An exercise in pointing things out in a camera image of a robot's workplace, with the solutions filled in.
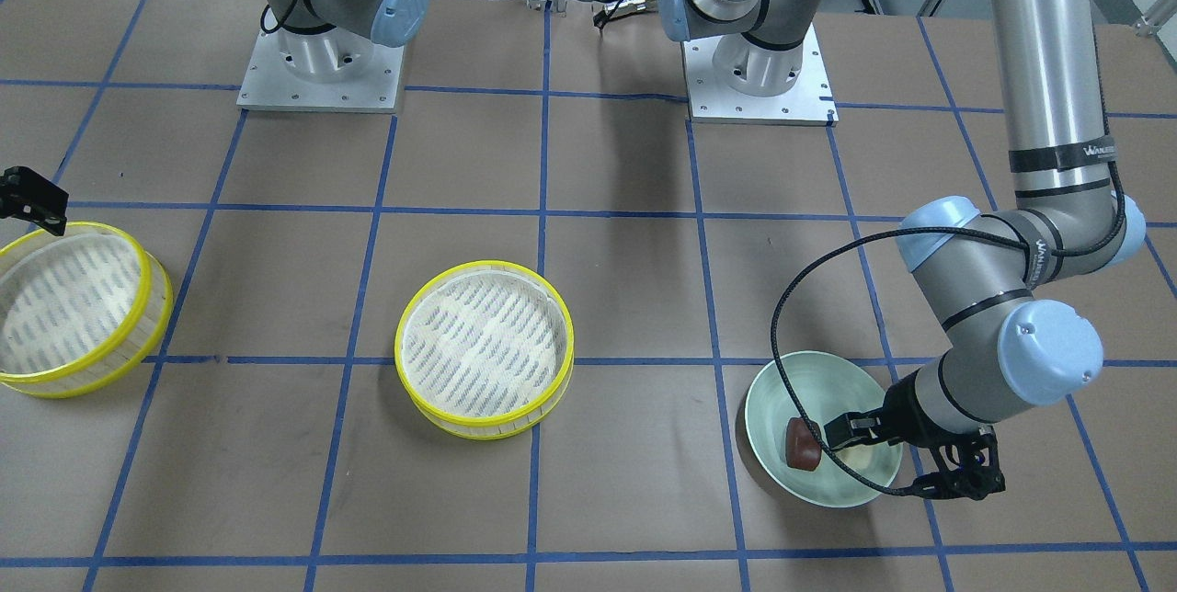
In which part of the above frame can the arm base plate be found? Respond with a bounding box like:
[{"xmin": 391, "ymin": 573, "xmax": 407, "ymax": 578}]
[
  {"xmin": 237, "ymin": 28, "xmax": 408, "ymax": 114},
  {"xmin": 680, "ymin": 24, "xmax": 840, "ymax": 127}
]

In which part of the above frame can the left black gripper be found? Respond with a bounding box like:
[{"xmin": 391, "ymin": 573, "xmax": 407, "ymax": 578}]
[{"xmin": 824, "ymin": 377, "xmax": 1005, "ymax": 499}]

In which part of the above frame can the mint green plate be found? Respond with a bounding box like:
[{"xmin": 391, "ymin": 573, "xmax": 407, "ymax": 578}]
[{"xmin": 743, "ymin": 350, "xmax": 903, "ymax": 508}]

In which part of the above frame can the brown bun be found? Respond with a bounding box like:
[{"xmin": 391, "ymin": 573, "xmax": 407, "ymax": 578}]
[{"xmin": 783, "ymin": 415, "xmax": 823, "ymax": 473}]

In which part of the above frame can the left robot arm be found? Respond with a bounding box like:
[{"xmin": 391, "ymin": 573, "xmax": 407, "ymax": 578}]
[{"xmin": 765, "ymin": 0, "xmax": 1148, "ymax": 500}]

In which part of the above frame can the white bun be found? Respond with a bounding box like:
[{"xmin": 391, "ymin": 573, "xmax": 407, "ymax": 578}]
[{"xmin": 834, "ymin": 446, "xmax": 875, "ymax": 475}]

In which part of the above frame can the centre yellow bamboo steamer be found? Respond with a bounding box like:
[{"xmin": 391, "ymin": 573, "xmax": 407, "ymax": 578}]
[{"xmin": 394, "ymin": 260, "xmax": 576, "ymax": 441}]

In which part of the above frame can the side yellow bamboo steamer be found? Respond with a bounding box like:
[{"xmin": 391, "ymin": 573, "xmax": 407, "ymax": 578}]
[{"xmin": 1, "ymin": 221, "xmax": 174, "ymax": 399}]

